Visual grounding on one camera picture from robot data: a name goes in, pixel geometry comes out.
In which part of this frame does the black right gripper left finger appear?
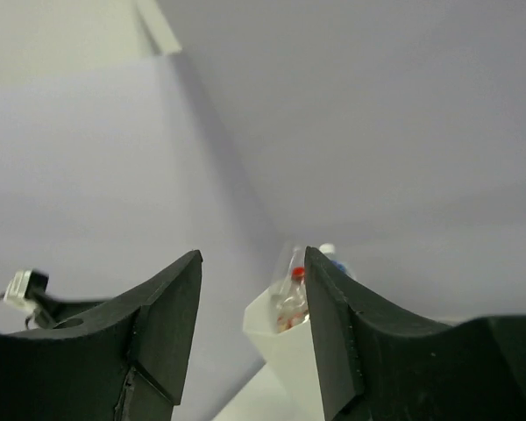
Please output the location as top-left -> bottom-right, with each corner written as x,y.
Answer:
0,250 -> 202,420

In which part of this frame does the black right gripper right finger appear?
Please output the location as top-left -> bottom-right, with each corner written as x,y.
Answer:
304,247 -> 526,420

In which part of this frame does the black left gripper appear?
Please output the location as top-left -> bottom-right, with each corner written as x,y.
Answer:
25,289 -> 114,329

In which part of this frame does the red cap clear bottle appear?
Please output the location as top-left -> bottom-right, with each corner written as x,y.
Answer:
276,267 -> 309,333

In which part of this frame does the blue label water bottle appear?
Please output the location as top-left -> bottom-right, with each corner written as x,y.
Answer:
318,243 -> 356,280

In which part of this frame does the white translucent plastic bin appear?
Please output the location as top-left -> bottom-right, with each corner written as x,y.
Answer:
243,289 -> 324,420

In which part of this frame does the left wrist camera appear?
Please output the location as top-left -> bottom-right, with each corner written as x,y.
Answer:
3,269 -> 49,315

